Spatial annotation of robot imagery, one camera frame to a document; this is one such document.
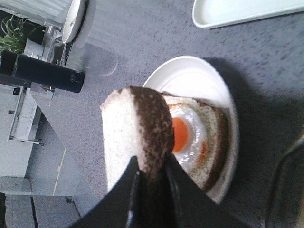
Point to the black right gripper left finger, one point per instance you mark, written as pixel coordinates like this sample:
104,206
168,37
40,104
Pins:
112,210

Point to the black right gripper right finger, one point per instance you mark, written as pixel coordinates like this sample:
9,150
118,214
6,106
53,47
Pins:
188,206

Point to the fried egg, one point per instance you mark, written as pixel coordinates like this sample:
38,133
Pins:
190,136

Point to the bread slice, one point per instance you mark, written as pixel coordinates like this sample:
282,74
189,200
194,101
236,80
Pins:
136,122
217,127

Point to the white round plate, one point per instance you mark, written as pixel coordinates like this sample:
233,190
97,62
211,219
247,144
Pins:
189,76

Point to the white rectangular tray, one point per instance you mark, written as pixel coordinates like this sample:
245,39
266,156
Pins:
208,14

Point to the black box device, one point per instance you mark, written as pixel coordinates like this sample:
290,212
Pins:
34,70

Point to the white round dish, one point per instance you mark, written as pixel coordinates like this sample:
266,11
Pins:
74,20

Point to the green potted plant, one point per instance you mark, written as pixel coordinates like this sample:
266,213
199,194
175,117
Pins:
17,30

